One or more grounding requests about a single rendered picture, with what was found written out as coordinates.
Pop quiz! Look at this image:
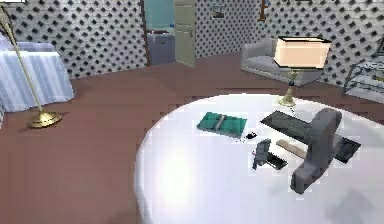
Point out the round white table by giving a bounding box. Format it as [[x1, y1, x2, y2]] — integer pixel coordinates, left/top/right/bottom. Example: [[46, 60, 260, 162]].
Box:
[[134, 93, 384, 224]]

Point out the black phone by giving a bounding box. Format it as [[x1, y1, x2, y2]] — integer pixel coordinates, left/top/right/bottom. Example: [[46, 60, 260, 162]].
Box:
[[266, 152, 289, 171]]

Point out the brown wooden wall fixture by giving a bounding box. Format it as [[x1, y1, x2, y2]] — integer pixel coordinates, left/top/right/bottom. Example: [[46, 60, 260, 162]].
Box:
[[257, 0, 272, 23]]

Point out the table lamp with cream shade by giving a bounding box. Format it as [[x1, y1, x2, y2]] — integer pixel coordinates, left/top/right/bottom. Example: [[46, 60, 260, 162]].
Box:
[[273, 35, 333, 108]]

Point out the small framed wall picture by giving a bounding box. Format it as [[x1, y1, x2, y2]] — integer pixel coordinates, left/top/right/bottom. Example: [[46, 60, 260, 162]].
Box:
[[211, 0, 226, 19]]

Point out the pale green room door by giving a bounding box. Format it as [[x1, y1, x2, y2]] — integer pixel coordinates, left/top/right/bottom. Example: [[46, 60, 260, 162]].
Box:
[[173, 0, 197, 69]]

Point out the grey armchair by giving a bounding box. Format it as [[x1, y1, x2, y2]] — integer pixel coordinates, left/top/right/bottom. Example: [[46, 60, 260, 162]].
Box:
[[240, 37, 324, 87]]

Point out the beige flat box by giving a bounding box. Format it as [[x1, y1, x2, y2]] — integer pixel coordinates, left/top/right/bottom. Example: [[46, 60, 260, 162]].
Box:
[[275, 138, 308, 159]]

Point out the brass floor lamp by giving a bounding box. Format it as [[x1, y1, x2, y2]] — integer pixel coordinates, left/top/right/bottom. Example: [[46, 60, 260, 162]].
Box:
[[0, 5, 64, 129]]

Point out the small grey figurine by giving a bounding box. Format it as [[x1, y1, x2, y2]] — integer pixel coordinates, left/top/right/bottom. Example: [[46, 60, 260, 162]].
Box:
[[252, 138, 272, 171]]

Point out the bed with pale blue cover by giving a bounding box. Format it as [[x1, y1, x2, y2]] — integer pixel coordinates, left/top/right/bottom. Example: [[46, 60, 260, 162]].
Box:
[[0, 33, 75, 126]]

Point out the grey blue cabinet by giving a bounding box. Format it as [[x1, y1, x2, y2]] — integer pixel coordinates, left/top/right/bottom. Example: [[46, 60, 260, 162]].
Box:
[[147, 30, 176, 66]]

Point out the grey curved statue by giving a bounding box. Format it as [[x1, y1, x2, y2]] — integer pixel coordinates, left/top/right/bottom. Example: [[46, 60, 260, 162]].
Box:
[[289, 107, 344, 195]]

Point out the metal frame shelf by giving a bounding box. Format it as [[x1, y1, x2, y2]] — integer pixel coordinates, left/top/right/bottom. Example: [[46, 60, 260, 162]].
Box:
[[343, 36, 384, 104]]

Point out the green open book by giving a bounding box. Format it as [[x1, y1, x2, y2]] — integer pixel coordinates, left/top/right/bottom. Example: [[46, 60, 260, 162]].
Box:
[[196, 111, 248, 138]]

